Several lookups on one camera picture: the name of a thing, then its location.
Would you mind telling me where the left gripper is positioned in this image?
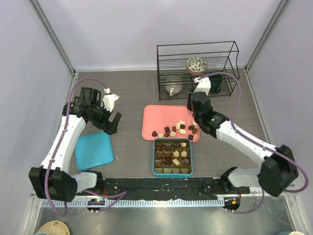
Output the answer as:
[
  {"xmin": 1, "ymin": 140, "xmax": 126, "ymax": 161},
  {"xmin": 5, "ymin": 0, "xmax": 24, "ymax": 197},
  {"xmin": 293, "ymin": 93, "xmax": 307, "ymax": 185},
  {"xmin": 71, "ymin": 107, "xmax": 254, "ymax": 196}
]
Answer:
[{"xmin": 89, "ymin": 100, "xmax": 121, "ymax": 135}]

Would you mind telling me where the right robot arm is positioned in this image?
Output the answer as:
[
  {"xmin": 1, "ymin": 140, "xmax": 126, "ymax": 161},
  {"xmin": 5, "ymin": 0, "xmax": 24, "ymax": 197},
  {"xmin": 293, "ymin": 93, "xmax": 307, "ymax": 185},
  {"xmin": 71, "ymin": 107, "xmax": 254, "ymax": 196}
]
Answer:
[{"xmin": 187, "ymin": 92, "xmax": 299, "ymax": 197}]

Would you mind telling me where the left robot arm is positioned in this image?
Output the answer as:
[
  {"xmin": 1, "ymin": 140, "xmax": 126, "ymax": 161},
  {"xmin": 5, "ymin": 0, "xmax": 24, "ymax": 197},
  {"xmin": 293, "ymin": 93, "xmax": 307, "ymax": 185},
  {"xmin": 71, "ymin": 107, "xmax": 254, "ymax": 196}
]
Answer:
[{"xmin": 29, "ymin": 87, "xmax": 122, "ymax": 202}]

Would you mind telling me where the gold plastic chocolate insert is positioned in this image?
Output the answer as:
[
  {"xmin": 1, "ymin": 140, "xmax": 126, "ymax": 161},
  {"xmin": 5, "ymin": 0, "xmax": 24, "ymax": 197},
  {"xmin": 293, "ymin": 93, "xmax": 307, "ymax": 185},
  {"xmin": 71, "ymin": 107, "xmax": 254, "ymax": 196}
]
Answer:
[{"xmin": 155, "ymin": 139, "xmax": 191, "ymax": 175}]

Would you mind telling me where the blue chocolate tin box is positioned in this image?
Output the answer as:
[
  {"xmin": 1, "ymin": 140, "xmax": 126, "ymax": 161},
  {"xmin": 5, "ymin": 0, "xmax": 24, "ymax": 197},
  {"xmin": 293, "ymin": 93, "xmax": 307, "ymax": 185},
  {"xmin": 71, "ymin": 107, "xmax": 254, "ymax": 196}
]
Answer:
[{"xmin": 152, "ymin": 138, "xmax": 194, "ymax": 177}]

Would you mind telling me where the striped ceramic cup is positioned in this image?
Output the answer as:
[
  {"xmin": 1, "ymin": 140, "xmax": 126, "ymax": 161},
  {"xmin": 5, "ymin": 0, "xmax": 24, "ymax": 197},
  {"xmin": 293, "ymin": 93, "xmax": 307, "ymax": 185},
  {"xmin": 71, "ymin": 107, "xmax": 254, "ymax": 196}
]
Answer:
[{"xmin": 165, "ymin": 75, "xmax": 183, "ymax": 97}]

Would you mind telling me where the dark green mug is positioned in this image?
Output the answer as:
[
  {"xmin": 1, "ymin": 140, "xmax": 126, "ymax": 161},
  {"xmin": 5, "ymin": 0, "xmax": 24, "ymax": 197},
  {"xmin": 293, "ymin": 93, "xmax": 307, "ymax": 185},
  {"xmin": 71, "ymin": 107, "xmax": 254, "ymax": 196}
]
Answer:
[{"xmin": 209, "ymin": 74, "xmax": 223, "ymax": 94}]

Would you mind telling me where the blue tin lid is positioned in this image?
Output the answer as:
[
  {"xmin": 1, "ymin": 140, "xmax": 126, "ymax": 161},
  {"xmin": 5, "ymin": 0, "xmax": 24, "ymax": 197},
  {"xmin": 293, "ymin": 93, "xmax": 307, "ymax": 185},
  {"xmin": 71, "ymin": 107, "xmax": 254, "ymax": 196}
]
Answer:
[{"xmin": 75, "ymin": 132, "xmax": 114, "ymax": 171}]

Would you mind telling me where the pink tray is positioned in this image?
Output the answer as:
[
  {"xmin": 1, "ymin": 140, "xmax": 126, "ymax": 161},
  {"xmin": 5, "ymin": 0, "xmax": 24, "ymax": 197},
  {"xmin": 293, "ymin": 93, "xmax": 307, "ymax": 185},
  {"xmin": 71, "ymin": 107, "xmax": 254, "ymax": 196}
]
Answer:
[{"xmin": 141, "ymin": 105, "xmax": 200, "ymax": 142}]

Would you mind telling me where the patterned ceramic bowl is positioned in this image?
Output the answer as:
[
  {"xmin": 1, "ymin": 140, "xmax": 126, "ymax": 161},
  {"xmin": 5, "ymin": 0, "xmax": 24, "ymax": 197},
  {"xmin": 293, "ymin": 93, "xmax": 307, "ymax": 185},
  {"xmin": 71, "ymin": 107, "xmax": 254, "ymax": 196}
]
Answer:
[{"xmin": 185, "ymin": 57, "xmax": 208, "ymax": 75}]

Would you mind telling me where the beige plate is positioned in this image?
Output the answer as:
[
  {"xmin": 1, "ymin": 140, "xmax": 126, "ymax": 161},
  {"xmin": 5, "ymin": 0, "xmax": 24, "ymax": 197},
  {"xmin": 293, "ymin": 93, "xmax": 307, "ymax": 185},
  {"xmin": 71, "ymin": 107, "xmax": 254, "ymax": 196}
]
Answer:
[{"xmin": 35, "ymin": 220, "xmax": 70, "ymax": 235}]

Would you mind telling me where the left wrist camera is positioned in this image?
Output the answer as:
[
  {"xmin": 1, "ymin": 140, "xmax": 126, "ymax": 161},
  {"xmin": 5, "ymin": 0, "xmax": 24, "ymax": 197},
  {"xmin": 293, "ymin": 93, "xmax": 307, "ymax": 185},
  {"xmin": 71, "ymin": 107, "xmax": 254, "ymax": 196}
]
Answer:
[{"xmin": 102, "ymin": 88, "xmax": 120, "ymax": 113}]

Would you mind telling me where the black wire rack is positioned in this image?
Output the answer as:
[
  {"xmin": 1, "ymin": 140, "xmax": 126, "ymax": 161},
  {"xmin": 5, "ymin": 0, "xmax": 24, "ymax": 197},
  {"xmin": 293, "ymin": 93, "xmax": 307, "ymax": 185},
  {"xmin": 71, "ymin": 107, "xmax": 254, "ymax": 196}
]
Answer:
[{"xmin": 156, "ymin": 41, "xmax": 240, "ymax": 100}]

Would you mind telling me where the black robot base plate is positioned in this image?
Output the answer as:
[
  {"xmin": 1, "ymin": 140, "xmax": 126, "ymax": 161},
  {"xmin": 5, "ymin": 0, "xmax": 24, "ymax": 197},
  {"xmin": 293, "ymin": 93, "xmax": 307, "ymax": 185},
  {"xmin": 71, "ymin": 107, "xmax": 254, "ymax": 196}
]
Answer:
[{"xmin": 90, "ymin": 177, "xmax": 250, "ymax": 201}]

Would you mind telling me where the white cable duct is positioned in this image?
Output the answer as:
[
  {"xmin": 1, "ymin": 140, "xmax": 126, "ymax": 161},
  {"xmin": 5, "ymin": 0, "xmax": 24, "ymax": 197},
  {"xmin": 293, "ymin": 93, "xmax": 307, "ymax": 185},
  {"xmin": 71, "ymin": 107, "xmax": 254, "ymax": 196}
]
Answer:
[{"xmin": 41, "ymin": 198, "xmax": 225, "ymax": 208}]

